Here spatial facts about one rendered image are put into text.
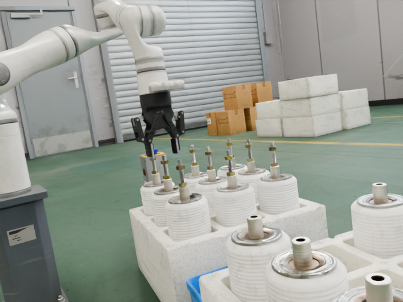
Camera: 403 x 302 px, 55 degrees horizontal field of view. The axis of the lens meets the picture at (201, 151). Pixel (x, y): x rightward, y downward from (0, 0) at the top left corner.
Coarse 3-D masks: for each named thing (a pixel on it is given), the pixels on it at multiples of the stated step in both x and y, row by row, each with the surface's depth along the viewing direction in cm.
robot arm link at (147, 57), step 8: (128, 8) 87; (136, 8) 87; (128, 16) 86; (136, 16) 86; (128, 24) 86; (136, 24) 86; (128, 32) 88; (136, 32) 87; (128, 40) 90; (136, 40) 87; (136, 48) 88; (144, 48) 88; (152, 48) 88; (160, 48) 90; (136, 56) 89; (144, 56) 88; (152, 56) 88; (160, 56) 90; (136, 64) 90; (144, 64) 88; (152, 64) 88; (160, 64) 89; (136, 72) 91
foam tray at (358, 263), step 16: (320, 240) 70; (336, 240) 69; (352, 240) 69; (336, 256) 67; (352, 256) 63; (368, 256) 61; (400, 256) 59; (224, 272) 62; (352, 272) 56; (368, 272) 56; (384, 272) 56; (400, 272) 54; (208, 288) 58; (224, 288) 57; (400, 288) 55
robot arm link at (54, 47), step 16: (48, 32) 99; (64, 32) 101; (16, 48) 92; (32, 48) 94; (48, 48) 97; (64, 48) 100; (0, 64) 87; (16, 64) 90; (32, 64) 94; (48, 64) 98; (0, 80) 87; (16, 80) 91
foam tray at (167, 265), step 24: (144, 216) 102; (264, 216) 88; (288, 216) 86; (312, 216) 88; (144, 240) 97; (168, 240) 81; (192, 240) 79; (216, 240) 80; (312, 240) 89; (144, 264) 104; (168, 264) 77; (192, 264) 78; (216, 264) 80; (168, 288) 81
